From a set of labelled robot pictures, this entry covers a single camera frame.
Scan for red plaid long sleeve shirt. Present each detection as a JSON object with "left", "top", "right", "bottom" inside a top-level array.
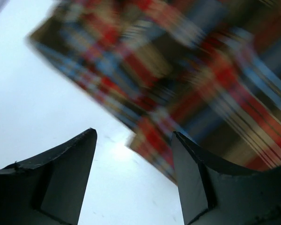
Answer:
[{"left": 30, "top": 0, "right": 281, "bottom": 181}]

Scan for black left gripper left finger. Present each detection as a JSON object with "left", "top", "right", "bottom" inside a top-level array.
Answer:
[{"left": 0, "top": 128, "right": 97, "bottom": 225}]

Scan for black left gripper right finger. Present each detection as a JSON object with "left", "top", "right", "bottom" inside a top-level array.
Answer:
[{"left": 171, "top": 132, "right": 281, "bottom": 225}]

